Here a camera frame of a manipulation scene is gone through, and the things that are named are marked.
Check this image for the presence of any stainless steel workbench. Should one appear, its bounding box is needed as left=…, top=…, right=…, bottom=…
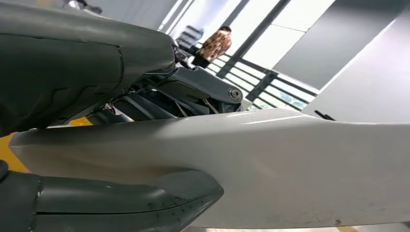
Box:
left=184, top=221, right=410, bottom=232

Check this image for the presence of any dark window frame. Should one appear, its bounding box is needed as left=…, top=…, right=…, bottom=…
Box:
left=192, top=0, right=321, bottom=111

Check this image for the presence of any person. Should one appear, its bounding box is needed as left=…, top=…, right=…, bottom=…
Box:
left=192, top=25, right=233, bottom=70

